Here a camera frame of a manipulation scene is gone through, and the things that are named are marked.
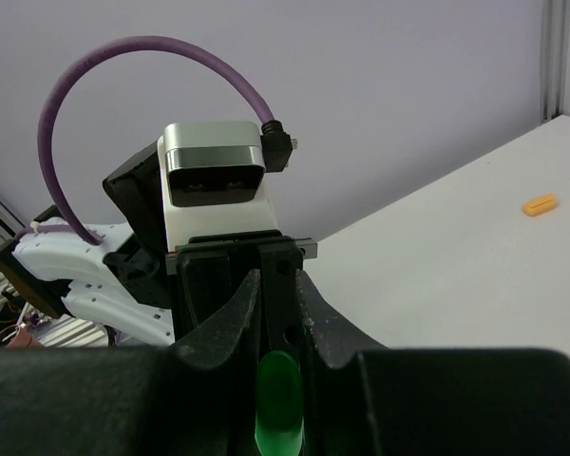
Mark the bright green pen cap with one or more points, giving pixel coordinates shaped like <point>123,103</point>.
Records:
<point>279,405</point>

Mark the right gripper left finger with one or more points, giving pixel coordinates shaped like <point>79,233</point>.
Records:
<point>195,397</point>

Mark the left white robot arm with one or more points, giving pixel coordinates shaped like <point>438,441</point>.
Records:
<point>118,272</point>

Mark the right aluminium frame post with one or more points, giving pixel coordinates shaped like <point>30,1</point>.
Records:
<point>555,32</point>

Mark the orange pen cap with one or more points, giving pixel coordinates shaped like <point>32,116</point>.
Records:
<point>540,205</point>

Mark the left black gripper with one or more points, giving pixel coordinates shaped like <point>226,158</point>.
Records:
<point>205,273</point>

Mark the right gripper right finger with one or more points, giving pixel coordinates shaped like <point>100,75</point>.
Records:
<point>363,398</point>

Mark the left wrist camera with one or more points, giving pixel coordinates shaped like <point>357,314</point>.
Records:
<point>212,181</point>

